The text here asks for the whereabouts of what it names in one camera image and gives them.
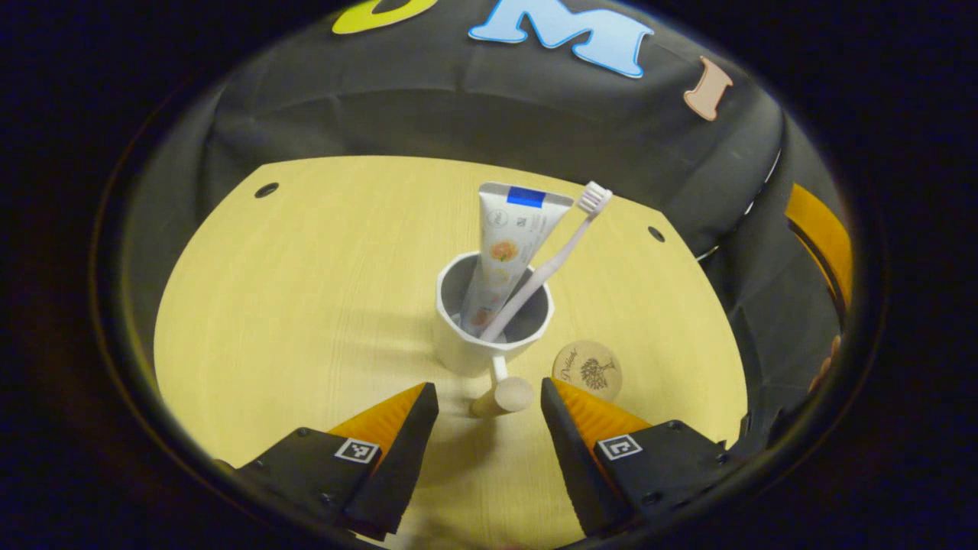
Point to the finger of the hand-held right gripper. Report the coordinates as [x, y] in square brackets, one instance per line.
[821, 229]

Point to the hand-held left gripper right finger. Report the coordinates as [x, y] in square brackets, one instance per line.
[573, 466]

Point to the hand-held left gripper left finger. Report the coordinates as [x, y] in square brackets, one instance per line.
[405, 466]

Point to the round wooden coaster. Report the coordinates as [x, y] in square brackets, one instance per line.
[587, 370]

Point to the pale pink toothbrush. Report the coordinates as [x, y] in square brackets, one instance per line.
[558, 260]

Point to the white toothpaste tube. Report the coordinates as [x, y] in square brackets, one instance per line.
[508, 244]

